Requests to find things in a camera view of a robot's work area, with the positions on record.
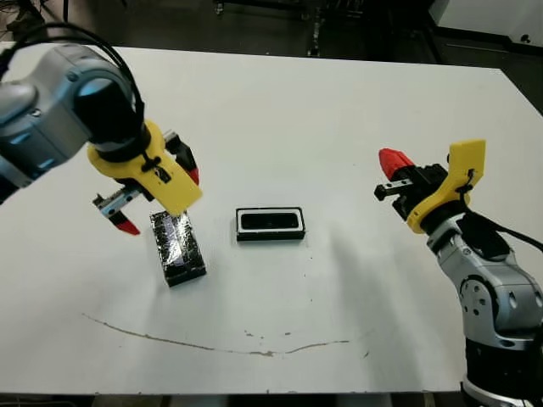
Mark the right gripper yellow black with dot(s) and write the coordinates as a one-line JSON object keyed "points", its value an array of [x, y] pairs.
{"points": [[460, 178]]}

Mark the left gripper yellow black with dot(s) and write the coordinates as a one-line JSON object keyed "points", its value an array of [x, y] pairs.
{"points": [[169, 182]]}

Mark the black foil-topped box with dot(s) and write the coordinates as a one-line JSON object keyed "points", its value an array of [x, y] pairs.
{"points": [[178, 246]]}

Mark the slim black camera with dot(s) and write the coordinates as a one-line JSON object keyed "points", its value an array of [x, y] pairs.
{"points": [[267, 220]]}

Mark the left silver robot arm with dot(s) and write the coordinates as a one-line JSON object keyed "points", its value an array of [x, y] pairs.
{"points": [[38, 114]]}

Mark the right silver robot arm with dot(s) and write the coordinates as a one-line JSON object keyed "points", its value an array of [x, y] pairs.
{"points": [[488, 288]]}

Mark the black box base white lining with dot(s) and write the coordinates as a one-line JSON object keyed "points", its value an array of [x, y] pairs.
{"points": [[271, 238]]}

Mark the black pole stand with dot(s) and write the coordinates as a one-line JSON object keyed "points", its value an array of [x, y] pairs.
{"points": [[315, 34]]}

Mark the white cabinet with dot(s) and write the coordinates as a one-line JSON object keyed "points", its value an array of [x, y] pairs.
{"points": [[488, 17]]}

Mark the olive brown shoe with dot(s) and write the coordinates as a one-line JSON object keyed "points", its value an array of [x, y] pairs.
{"points": [[19, 21]]}

